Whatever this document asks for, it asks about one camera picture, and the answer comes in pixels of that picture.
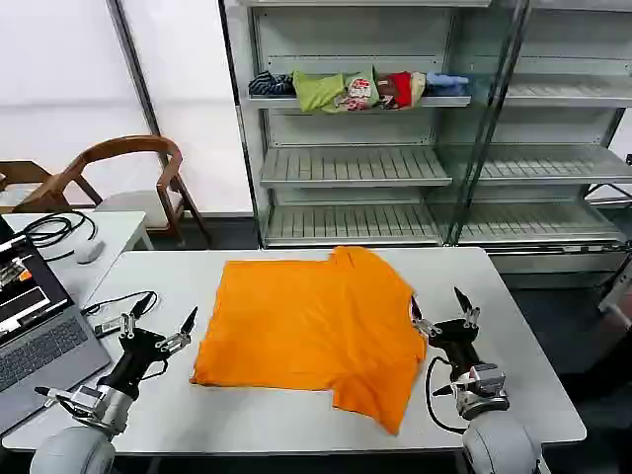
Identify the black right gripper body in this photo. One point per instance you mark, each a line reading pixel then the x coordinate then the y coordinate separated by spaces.
pixel 456 340

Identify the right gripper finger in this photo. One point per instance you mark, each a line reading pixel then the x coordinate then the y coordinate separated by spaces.
pixel 422 327
pixel 469 316

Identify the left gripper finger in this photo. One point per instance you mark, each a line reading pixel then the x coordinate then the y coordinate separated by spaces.
pixel 127 327
pixel 177 339

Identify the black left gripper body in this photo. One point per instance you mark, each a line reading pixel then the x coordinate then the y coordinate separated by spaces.
pixel 135 353

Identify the orange t-shirt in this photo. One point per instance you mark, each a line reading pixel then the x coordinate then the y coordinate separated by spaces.
pixel 306 321

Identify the white computer mouse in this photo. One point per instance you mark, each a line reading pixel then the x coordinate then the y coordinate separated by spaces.
pixel 90 252

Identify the grey open laptop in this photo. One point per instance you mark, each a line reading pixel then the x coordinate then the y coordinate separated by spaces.
pixel 44 345

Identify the small white side table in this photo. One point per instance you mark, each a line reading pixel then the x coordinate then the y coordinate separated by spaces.
pixel 123 227

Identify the grey metal stand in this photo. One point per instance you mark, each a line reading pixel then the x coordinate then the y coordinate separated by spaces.
pixel 614 296

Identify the empty grey glass-sided shelf rack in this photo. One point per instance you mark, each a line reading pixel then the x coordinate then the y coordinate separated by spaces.
pixel 548 168

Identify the grey shelf rack with clothes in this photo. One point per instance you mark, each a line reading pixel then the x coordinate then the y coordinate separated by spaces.
pixel 355 168

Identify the wooden armchair with pale seat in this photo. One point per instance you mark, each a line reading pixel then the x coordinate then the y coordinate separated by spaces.
pixel 123 146

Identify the brown wooden furniture piece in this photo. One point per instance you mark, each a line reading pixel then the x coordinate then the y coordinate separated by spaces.
pixel 29 170

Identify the dark slanted window post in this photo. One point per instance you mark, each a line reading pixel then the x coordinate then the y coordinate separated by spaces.
pixel 133 69

